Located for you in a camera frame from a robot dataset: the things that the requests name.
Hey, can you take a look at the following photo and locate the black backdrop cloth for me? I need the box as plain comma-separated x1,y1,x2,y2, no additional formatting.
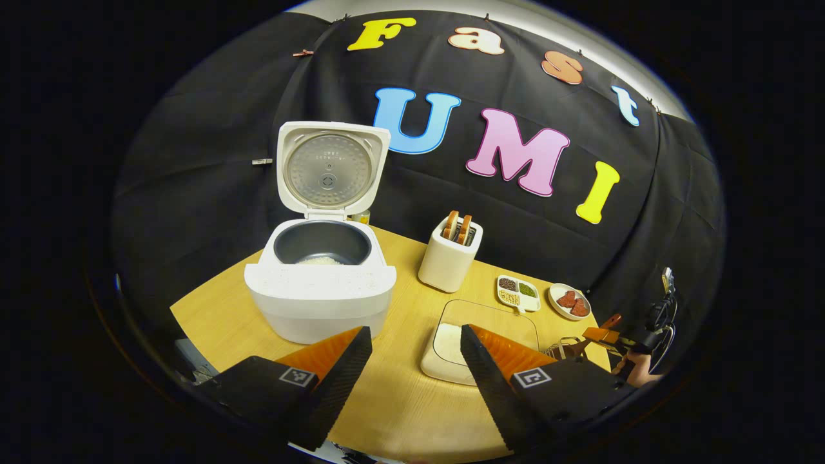
111,9,728,374

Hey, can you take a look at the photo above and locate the white rice cooker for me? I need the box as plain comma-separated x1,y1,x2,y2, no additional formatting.
244,121,398,345

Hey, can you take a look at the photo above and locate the metal wire chopstick holder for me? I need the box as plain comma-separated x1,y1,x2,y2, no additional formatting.
544,336,588,363

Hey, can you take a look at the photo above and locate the brown wooden spoon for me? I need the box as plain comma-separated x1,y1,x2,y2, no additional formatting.
553,313,624,361

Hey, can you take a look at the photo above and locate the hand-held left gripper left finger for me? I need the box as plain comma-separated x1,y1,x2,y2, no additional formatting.
193,326,373,452

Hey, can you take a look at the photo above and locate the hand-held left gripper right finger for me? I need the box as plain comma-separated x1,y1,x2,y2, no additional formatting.
460,324,639,452

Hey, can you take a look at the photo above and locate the white divided dish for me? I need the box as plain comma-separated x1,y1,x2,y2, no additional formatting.
496,274,541,315

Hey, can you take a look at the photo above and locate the white round plate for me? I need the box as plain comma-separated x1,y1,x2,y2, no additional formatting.
548,282,592,322

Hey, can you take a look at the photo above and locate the clear glass dish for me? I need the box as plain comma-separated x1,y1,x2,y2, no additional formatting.
420,298,540,387

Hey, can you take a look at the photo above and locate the white toaster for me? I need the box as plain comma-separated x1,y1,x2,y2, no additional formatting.
417,211,484,294

